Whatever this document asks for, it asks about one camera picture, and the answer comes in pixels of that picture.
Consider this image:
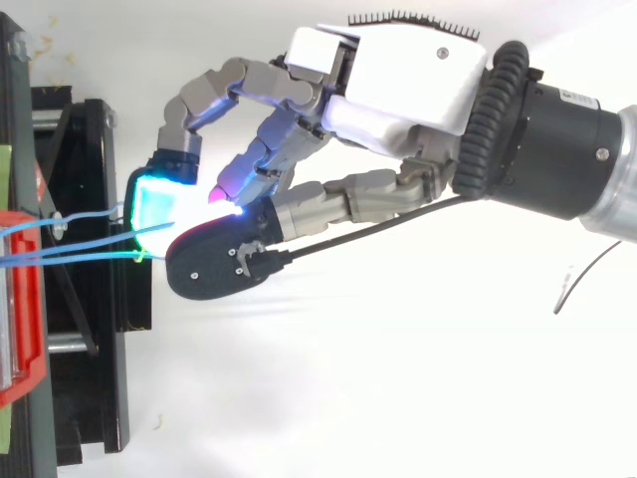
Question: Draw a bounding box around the black coiled cable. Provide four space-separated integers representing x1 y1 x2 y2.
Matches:
451 40 531 201

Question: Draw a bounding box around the blue cable bundle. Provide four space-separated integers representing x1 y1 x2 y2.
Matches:
0 201 175 269

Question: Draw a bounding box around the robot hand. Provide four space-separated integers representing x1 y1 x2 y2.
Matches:
121 9 490 302

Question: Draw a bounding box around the black stand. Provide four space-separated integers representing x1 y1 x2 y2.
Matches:
0 12 153 478

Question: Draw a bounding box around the red bin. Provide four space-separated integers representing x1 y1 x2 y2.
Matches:
0 209 49 410

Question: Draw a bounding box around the thin black cable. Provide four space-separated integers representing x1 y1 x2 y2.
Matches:
552 240 623 316
247 195 477 278

